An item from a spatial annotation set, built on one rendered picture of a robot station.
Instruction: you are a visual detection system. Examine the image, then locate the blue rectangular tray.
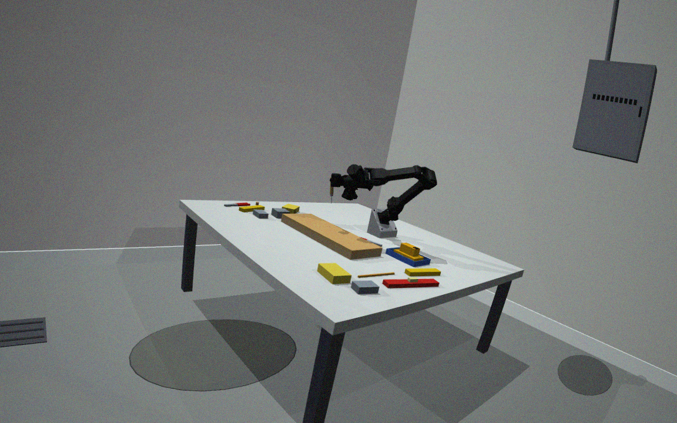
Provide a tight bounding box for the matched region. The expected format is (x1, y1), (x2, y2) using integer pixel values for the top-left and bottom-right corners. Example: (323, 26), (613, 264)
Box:
(386, 247), (431, 267)

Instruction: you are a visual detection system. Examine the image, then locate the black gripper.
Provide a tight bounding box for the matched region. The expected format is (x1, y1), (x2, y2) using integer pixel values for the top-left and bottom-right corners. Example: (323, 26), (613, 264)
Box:
(330, 173), (356, 188)

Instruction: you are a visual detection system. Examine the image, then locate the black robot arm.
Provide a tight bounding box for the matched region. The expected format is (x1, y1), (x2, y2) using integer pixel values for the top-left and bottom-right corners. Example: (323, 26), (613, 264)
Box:
(341, 164), (437, 225)

